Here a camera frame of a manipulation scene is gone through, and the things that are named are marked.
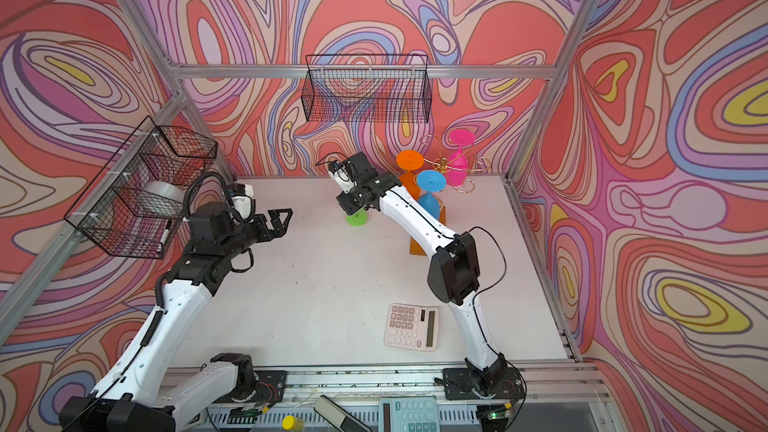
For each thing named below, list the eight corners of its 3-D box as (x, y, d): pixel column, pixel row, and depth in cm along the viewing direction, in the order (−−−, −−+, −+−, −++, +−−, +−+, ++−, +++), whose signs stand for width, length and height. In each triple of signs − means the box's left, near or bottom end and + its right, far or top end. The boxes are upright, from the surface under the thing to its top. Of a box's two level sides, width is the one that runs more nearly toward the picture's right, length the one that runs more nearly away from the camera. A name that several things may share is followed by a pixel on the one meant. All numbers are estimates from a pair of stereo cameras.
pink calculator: (384, 351, 81) (384, 347, 78) (384, 308, 88) (384, 303, 85) (440, 351, 81) (442, 347, 78) (435, 308, 88) (437, 303, 85)
